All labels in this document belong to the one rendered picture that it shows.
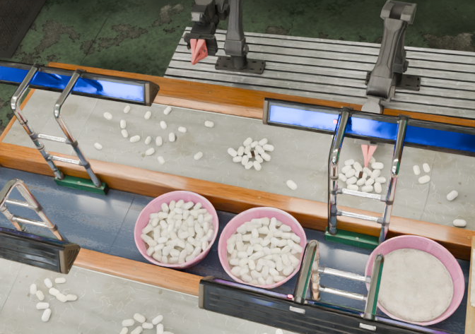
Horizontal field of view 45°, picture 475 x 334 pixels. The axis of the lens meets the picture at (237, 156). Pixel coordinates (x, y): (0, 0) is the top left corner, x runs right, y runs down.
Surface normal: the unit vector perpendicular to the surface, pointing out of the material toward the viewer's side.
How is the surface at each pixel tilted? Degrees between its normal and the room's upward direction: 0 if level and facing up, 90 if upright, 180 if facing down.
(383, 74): 44
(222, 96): 0
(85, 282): 0
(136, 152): 0
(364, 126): 58
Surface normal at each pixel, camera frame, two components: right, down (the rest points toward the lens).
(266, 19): -0.12, -0.58
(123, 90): -0.31, 0.36
